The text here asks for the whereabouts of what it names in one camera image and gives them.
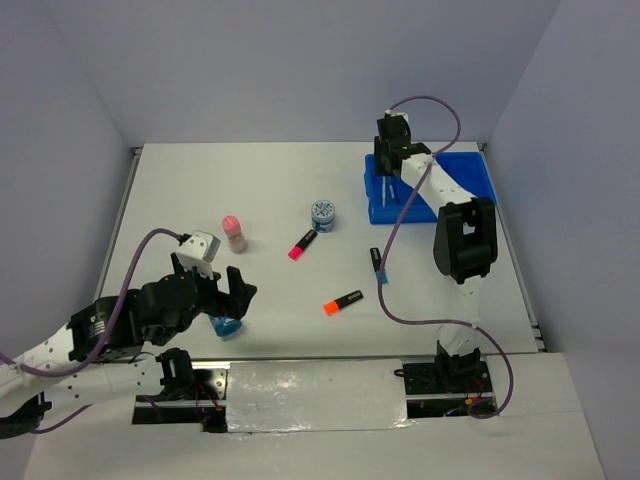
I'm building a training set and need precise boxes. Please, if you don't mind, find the blue labelled tub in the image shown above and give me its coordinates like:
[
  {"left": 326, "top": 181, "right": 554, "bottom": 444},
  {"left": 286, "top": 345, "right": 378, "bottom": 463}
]
[{"left": 209, "top": 316, "right": 242, "bottom": 339}]

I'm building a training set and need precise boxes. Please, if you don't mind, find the pink black highlighter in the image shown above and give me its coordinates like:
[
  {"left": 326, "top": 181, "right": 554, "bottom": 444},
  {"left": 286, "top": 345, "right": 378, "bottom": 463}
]
[{"left": 288, "top": 229, "right": 318, "bottom": 261}]

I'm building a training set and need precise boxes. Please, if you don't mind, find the pink capped eraser bottle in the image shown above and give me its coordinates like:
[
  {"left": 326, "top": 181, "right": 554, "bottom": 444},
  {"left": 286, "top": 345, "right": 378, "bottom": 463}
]
[{"left": 222, "top": 215, "right": 247, "bottom": 253}]

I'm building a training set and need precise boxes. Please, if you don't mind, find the orange black highlighter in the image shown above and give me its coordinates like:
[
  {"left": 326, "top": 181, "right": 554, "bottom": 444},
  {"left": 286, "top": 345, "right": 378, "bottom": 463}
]
[{"left": 323, "top": 290, "right": 364, "bottom": 316}]

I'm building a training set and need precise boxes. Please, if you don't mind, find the blue patterned round jar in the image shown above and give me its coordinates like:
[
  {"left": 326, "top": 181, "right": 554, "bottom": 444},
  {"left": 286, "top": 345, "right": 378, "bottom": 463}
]
[{"left": 311, "top": 200, "right": 336, "bottom": 233}]

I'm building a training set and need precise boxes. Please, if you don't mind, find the blue black highlighter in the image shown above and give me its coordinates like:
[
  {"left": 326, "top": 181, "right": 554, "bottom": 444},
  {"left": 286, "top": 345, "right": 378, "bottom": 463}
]
[{"left": 369, "top": 247, "right": 388, "bottom": 284}]

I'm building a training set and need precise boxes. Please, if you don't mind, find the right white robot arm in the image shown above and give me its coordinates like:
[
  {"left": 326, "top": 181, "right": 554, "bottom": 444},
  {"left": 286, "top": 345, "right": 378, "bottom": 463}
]
[{"left": 374, "top": 110, "right": 498, "bottom": 391}]

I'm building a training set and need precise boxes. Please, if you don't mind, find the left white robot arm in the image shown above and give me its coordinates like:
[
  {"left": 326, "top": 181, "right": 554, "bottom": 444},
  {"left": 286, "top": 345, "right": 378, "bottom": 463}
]
[{"left": 1, "top": 254, "right": 257, "bottom": 439}]

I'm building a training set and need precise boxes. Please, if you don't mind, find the blue divided plastic bin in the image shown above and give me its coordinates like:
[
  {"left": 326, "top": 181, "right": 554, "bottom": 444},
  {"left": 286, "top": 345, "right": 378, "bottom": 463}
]
[{"left": 364, "top": 152, "right": 496, "bottom": 225}]

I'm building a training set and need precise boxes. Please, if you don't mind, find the silver foil plate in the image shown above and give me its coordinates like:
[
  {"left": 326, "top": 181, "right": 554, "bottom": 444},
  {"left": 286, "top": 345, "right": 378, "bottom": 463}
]
[{"left": 226, "top": 359, "right": 409, "bottom": 433}]

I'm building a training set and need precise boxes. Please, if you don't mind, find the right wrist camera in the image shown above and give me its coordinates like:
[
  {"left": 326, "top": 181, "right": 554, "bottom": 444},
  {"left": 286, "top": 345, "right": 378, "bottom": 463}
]
[{"left": 384, "top": 109, "right": 409, "bottom": 123}]

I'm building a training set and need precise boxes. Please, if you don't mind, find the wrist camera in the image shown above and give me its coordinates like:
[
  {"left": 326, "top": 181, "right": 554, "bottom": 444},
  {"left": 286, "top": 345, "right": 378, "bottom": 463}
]
[
  {"left": 175, "top": 230, "right": 221, "bottom": 279},
  {"left": 384, "top": 109, "right": 409, "bottom": 123}
]

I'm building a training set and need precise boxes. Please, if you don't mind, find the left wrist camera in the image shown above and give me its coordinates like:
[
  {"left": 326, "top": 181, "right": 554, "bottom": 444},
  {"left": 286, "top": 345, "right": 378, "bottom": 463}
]
[{"left": 175, "top": 230, "right": 221, "bottom": 279}]

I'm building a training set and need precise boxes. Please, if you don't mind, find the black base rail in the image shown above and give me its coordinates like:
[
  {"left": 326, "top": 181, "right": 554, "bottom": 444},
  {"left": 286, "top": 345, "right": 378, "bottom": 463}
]
[{"left": 131, "top": 358, "right": 496, "bottom": 434}]

